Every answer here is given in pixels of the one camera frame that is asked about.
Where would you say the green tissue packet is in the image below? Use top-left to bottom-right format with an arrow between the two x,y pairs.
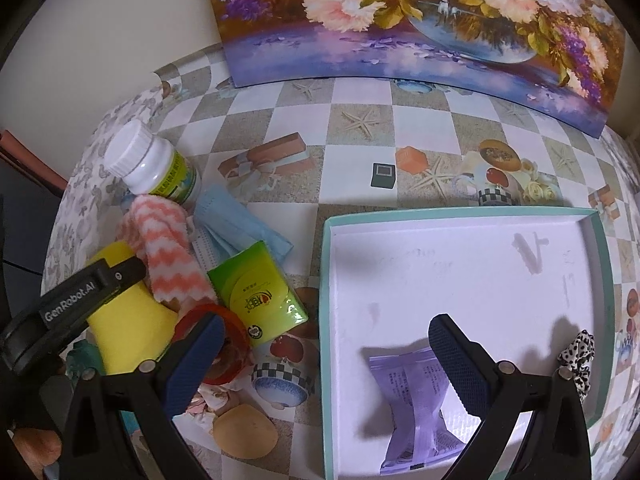
206,240 -> 308,348

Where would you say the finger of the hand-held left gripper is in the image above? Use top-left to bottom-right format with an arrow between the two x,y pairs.
37,256 -> 148,331

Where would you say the butterfly print tablecloth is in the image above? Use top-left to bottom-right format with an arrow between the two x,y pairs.
47,85 -> 171,281

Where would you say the purple packet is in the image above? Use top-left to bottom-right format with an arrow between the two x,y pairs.
367,345 -> 483,476

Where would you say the pink crumpled cloth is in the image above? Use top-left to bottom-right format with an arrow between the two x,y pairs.
187,385 -> 236,428

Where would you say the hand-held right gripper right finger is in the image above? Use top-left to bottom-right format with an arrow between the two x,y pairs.
427,314 -> 593,480

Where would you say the blue gift bag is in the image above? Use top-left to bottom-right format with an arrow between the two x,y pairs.
192,185 -> 295,263

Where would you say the red tape roll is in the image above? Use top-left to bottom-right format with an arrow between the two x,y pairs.
172,304 -> 251,386

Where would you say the reddish brown furniture edge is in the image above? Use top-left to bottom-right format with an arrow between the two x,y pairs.
0,130 -> 66,196

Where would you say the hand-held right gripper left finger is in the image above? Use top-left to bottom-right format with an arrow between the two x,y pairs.
57,312 -> 227,480

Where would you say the floral painting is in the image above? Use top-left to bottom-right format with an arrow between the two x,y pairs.
202,0 -> 628,138

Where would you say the checkered printed tablecloth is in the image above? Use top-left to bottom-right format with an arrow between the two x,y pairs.
50,42 -> 640,480

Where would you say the leopard print scrunchie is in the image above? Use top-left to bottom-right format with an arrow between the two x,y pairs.
557,330 -> 596,403

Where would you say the white medicine bottle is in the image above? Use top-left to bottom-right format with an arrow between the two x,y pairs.
102,120 -> 203,208

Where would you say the white pleated face mask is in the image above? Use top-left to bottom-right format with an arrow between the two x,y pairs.
187,217 -> 236,273

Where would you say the pink white chevron cloth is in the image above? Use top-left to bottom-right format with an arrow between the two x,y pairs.
116,194 -> 218,311

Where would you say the yellow sponge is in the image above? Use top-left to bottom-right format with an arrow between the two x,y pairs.
85,241 -> 181,376

